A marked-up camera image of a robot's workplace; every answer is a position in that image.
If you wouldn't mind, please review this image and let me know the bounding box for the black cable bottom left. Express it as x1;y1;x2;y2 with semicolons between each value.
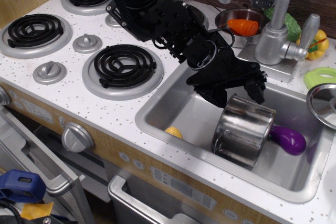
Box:
0;199;26;224

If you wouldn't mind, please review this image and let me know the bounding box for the green toy vegetable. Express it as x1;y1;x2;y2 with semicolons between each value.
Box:
263;7;301;42

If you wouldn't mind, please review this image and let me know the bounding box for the silver toy faucet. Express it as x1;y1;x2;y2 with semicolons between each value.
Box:
218;0;308;83

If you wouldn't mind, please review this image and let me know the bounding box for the silver stove knob upper middle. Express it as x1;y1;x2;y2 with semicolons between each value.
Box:
105;15;122;28

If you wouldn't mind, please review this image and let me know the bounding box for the silver oven door handle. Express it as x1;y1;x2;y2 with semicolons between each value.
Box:
1;106;82;197

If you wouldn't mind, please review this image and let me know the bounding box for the silver faucet lever handle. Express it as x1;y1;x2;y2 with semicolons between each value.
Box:
299;14;320;50

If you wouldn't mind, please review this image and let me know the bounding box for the stainless steel pot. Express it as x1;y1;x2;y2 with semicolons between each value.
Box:
211;94;276;167

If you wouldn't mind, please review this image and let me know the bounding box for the black coil burner far left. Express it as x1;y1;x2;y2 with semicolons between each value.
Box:
7;14;64;48

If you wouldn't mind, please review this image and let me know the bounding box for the yellow toy bell pepper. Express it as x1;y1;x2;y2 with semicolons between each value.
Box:
306;29;329;60

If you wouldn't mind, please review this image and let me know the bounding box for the purple toy eggplant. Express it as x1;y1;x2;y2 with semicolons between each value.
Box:
268;125;307;156

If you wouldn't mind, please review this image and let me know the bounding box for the silver dial at left edge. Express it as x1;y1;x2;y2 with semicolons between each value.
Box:
0;87;12;105

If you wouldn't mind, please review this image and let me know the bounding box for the yellow toy corn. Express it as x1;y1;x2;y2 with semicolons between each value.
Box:
165;126;183;139

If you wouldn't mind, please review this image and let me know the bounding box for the silver stove knob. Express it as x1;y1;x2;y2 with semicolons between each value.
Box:
105;15;122;28
72;34;102;54
33;61;67;85

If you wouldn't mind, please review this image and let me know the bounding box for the large silver oven dial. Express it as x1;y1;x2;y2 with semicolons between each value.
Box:
61;122;94;153

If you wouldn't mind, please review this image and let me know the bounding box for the orange toy carrot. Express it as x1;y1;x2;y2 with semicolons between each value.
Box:
226;19;259;36

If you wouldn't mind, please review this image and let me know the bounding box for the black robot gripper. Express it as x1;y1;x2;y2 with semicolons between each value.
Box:
186;41;267;108

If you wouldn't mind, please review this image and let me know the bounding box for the small steel saucepan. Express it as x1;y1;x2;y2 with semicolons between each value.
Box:
206;0;269;48

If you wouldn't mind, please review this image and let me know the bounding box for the silver stove knob lower middle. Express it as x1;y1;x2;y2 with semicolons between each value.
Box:
72;34;102;54

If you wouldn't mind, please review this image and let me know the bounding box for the silver dishwasher door handle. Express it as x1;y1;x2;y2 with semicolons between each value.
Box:
108;175;198;223

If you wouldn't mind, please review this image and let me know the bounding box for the yellow cloth piece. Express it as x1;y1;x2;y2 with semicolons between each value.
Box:
20;202;54;220

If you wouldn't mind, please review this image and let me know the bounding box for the light green toy ring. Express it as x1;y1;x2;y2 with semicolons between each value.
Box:
303;67;336;91

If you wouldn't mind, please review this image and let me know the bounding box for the steel bowl at right edge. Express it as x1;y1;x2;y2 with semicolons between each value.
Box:
306;83;335;130

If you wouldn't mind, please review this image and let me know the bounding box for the silver stove knob bottom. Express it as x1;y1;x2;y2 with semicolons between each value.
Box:
33;61;67;85

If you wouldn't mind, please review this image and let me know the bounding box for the steel pot lid on burner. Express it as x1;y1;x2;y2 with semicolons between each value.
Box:
188;5;208;30

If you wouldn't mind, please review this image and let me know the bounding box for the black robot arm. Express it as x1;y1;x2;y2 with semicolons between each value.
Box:
107;0;267;108

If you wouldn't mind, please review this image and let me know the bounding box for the grey sink basin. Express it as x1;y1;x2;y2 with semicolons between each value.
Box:
135;64;335;203

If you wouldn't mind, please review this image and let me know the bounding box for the black coil burner front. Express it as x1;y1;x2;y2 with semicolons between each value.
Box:
93;45;157;88

